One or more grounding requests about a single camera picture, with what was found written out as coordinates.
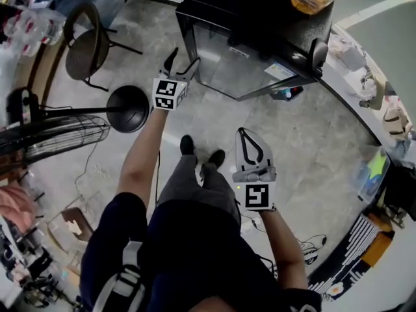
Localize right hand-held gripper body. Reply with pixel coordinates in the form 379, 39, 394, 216
231, 166, 278, 213

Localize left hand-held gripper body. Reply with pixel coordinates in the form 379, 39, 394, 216
151, 71, 190, 112

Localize person's right forearm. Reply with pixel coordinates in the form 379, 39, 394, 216
258, 208, 309, 291

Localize person's left forearm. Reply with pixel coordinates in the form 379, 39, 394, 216
116, 107, 170, 204

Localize black mini fridge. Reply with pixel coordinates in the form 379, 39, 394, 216
177, 0, 336, 87

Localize person's right black shoe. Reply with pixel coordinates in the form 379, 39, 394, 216
207, 148, 226, 169

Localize person's black shoe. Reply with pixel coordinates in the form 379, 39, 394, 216
179, 135, 196, 157
207, 148, 226, 169

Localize black standing fan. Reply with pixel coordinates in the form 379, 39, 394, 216
0, 84, 151, 168

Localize person's left black shoe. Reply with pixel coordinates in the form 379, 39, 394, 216
179, 135, 196, 157

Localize person's grey trousers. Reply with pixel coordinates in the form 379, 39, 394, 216
157, 153, 242, 228

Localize small blue held object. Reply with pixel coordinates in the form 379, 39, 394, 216
268, 84, 305, 103

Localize dark wicker chair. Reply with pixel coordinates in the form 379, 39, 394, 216
63, 2, 144, 93

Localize large clear storage box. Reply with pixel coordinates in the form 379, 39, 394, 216
356, 145, 391, 205

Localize green star toy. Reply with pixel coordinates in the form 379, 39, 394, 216
366, 153, 387, 179

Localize olive green bag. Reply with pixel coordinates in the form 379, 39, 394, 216
358, 69, 393, 111

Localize grey handbag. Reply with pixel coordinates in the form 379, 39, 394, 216
339, 40, 368, 72

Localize blue denim cloth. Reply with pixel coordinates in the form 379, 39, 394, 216
393, 136, 414, 161

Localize black office chair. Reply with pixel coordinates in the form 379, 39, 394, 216
382, 162, 416, 231

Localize water jug pack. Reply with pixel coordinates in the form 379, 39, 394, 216
0, 5, 68, 57

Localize brown cardboard piece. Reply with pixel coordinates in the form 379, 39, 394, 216
60, 206, 94, 244

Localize pink cloth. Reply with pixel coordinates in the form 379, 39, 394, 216
0, 185, 36, 231

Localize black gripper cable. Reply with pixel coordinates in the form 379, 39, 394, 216
155, 149, 162, 208

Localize person's right arm strap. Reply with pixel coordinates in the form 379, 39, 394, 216
290, 298, 323, 312

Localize person's arm strap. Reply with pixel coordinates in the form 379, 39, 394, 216
93, 240, 148, 312
290, 298, 323, 312

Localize beige strap bag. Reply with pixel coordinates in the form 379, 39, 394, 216
382, 93, 414, 140

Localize person's left arm strap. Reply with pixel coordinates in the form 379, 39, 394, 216
93, 240, 148, 312

